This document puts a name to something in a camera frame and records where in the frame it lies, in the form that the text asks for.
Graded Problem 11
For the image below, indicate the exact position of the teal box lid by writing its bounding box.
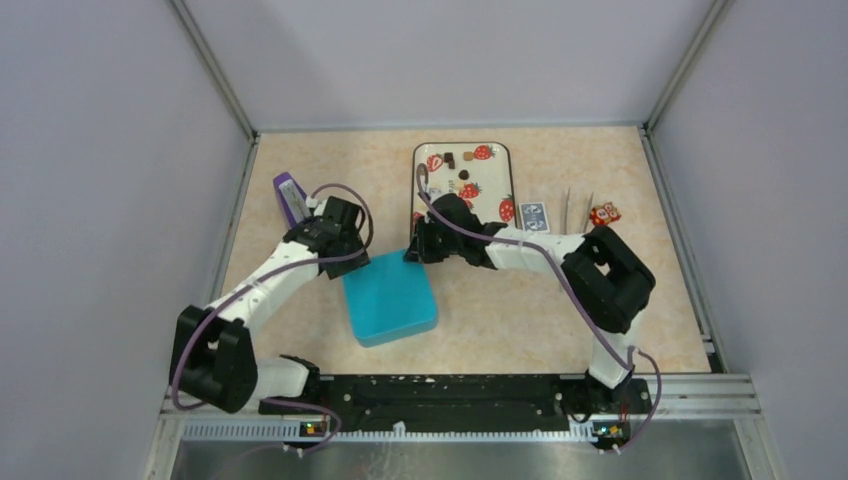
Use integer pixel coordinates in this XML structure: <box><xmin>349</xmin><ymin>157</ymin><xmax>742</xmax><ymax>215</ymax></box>
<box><xmin>342</xmin><ymin>249</ymin><xmax>438</xmax><ymax>329</ymax></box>

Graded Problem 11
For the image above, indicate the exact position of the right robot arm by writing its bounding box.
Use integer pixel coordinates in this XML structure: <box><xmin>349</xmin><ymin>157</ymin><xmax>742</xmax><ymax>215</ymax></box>
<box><xmin>404</xmin><ymin>193</ymin><xmax>656</xmax><ymax>412</ymax></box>

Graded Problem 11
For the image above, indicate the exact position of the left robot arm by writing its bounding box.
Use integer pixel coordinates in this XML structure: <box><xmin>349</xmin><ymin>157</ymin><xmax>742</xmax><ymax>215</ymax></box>
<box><xmin>169</xmin><ymin>196</ymin><xmax>373</xmax><ymax>414</ymax></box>

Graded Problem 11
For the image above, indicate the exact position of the teal chocolate box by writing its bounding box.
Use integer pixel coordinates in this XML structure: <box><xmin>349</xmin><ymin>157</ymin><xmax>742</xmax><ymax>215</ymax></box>
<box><xmin>352</xmin><ymin>317</ymin><xmax>438</xmax><ymax>348</ymax></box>

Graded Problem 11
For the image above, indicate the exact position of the strawberry pattern white tray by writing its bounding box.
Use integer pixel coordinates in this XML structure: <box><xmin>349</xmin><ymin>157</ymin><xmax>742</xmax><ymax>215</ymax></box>
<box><xmin>410</xmin><ymin>141</ymin><xmax>517</xmax><ymax>241</ymax></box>

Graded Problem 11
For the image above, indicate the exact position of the purple metronome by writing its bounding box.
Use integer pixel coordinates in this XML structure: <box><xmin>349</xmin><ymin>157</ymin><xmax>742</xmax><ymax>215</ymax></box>
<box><xmin>273</xmin><ymin>172</ymin><xmax>312</xmax><ymax>228</ymax></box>

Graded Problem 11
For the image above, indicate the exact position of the blue playing card deck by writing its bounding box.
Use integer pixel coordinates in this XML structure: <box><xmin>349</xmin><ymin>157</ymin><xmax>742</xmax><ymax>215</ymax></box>
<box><xmin>519</xmin><ymin>202</ymin><xmax>550</xmax><ymax>233</ymax></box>

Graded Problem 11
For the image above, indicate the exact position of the red owl toy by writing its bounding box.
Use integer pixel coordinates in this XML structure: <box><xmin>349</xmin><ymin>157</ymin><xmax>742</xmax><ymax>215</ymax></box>
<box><xmin>588</xmin><ymin>202</ymin><xmax>622</xmax><ymax>226</ymax></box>

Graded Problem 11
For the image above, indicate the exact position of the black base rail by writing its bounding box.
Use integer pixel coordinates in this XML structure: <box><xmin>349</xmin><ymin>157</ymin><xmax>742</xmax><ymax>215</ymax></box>
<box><xmin>258</xmin><ymin>374</ymin><xmax>654</xmax><ymax>435</ymax></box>

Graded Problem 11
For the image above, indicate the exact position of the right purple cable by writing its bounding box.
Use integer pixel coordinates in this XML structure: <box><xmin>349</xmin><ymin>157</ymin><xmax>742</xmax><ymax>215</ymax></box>
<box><xmin>415</xmin><ymin>163</ymin><xmax>664</xmax><ymax>455</ymax></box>

